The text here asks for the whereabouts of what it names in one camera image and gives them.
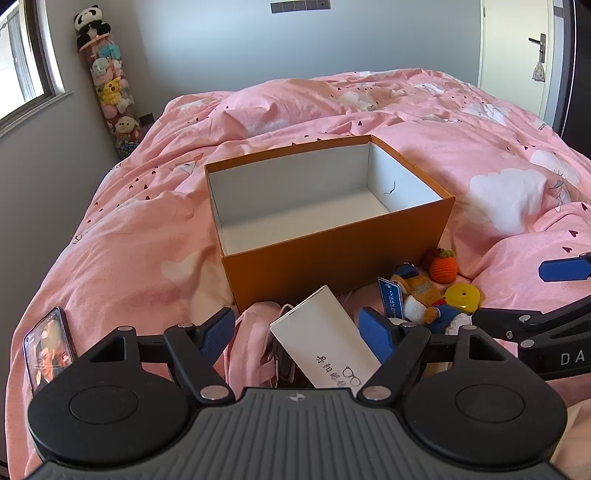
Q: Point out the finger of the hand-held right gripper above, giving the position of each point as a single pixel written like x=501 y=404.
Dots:
x=531 y=325
x=563 y=270

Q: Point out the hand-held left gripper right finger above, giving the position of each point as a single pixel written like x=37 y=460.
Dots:
x=376 y=334

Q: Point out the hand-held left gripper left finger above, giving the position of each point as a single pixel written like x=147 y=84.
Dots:
x=217 y=334

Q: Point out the pink fabric pouch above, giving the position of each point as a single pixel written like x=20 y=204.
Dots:
x=251 y=341

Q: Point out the white glasses box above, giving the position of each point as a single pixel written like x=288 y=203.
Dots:
x=323 y=332

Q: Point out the brown plush toy blue tag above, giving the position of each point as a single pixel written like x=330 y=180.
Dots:
x=420 y=293

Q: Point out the yellow round toy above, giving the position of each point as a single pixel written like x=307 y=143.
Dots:
x=461 y=297

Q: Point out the orange cardboard box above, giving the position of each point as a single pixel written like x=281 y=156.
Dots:
x=323 y=272

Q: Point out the crocheted orange strawberry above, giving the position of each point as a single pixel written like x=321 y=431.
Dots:
x=441 y=267

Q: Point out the pink printed quilt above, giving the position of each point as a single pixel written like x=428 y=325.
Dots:
x=138 y=230

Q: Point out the black smartphone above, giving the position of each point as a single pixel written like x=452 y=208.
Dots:
x=46 y=350

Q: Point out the small hanging fabric pouch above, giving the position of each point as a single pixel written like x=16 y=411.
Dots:
x=538 y=71

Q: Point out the dark wardrobe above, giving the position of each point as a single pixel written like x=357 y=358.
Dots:
x=577 y=69

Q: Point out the white door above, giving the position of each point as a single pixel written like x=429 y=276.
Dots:
x=508 y=46

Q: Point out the clear tube of plush toys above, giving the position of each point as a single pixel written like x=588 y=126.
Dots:
x=113 y=92

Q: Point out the panda plush toy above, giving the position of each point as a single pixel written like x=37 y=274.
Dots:
x=92 y=21

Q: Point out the black wall socket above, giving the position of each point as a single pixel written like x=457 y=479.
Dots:
x=146 y=119

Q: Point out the window with dark frame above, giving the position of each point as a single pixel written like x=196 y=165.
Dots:
x=18 y=69

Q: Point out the grey wall switch panel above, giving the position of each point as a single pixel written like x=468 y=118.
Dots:
x=300 y=5

